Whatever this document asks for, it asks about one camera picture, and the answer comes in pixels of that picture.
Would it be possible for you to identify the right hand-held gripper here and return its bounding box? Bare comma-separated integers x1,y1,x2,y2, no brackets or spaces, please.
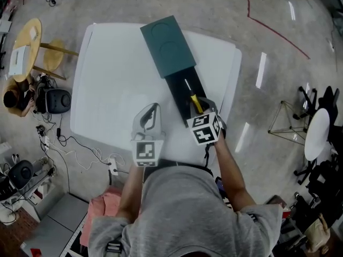
187,97,228,146

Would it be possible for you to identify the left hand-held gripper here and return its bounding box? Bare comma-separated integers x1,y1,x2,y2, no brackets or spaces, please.
130,103,165,168

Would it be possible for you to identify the yellow handled screwdriver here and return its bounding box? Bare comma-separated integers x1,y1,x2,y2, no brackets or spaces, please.
184,79,205,115

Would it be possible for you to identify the person's right forearm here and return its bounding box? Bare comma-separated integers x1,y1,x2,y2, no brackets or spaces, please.
214,137,257,213

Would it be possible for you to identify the person's left forearm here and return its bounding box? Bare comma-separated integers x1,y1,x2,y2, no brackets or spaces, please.
117,165,145,223

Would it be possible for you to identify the white flat box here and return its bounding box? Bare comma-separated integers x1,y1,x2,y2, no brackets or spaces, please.
9,46,30,77

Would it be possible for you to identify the white power strip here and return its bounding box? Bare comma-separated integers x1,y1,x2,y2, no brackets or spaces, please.
108,158,119,176

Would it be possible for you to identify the dark waist-worn device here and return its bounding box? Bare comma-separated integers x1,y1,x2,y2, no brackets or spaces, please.
215,177,226,198

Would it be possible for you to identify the pink cloth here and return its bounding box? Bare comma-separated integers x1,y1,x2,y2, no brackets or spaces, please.
80,186,125,251

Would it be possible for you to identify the person's grey shirt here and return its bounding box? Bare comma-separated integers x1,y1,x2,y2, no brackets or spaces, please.
88,167,284,257

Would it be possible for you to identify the round white table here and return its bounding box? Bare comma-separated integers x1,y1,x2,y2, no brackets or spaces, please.
293,108,331,185

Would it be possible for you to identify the black office chair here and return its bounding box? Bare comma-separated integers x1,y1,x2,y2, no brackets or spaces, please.
308,159,343,198
293,86,341,130

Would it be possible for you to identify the grey cabinet top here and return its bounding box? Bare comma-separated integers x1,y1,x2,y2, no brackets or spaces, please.
23,193,90,257

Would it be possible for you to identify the round yellow wooden table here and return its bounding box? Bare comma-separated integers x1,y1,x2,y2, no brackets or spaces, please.
12,18,80,82

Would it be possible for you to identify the beige bag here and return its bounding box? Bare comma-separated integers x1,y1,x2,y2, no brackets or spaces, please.
305,213,332,254

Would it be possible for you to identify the black gripper strap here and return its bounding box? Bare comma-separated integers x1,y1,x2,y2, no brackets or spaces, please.
204,144,212,170

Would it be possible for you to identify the gold wire pyramid frame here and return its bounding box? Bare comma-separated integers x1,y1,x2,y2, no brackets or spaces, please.
267,100,313,145

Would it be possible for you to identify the black power adapter cable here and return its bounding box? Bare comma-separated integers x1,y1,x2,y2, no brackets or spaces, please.
55,127,111,166

